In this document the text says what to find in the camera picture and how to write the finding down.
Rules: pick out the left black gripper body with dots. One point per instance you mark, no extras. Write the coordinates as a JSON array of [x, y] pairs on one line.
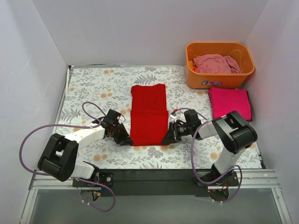
[[117, 134]]

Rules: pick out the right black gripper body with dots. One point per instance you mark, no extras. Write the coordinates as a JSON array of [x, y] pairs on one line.
[[173, 131]]

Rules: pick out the red t shirt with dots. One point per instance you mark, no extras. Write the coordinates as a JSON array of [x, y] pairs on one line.
[[149, 115]]

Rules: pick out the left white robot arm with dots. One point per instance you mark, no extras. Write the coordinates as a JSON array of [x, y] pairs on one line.
[[59, 158]]

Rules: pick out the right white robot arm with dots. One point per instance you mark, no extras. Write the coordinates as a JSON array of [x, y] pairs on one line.
[[235, 133]]

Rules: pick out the floral patterned table mat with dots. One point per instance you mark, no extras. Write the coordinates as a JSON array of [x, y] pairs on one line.
[[93, 91]]

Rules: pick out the folded magenta t shirt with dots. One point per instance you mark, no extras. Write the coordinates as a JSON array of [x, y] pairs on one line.
[[224, 101]]

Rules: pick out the orange plastic basket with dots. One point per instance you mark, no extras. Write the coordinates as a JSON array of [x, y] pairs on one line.
[[205, 81]]

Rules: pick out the pink crumpled t shirt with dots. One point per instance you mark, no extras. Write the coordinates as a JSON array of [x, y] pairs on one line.
[[216, 64]]

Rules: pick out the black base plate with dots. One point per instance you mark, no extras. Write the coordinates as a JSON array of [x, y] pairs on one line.
[[152, 182]]

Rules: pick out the aluminium frame rail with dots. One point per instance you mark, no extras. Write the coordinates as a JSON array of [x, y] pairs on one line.
[[255, 198]]

